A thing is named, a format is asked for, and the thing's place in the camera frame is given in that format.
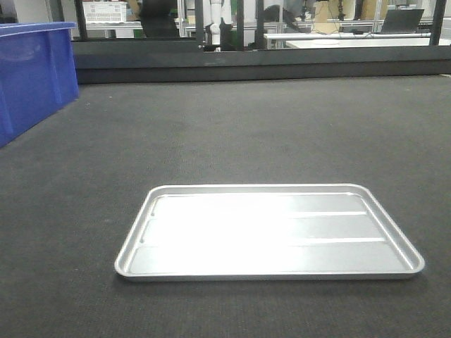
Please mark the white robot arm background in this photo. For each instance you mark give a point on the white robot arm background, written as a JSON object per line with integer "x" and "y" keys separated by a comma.
{"x": 217, "y": 17}

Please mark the blue bin on conveyor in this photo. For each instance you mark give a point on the blue bin on conveyor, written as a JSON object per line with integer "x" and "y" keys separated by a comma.
{"x": 38, "y": 75}

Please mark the silver metal tray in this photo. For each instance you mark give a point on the silver metal tray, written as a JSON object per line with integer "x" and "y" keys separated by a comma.
{"x": 209, "y": 232}

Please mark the white table background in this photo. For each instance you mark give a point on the white table background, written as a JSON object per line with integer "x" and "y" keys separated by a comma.
{"x": 343, "y": 40}

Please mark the black office chair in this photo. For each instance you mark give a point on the black office chair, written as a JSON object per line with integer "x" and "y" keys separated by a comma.
{"x": 156, "y": 19}

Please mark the white perforated crate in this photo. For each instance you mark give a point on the white perforated crate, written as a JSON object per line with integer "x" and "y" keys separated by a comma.
{"x": 105, "y": 11}

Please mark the open laptop background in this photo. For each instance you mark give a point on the open laptop background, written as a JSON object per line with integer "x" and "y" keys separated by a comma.
{"x": 403, "y": 21}

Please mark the black conveyor frame rail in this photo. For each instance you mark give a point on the black conveyor frame rail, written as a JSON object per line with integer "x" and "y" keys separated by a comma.
{"x": 142, "y": 60}

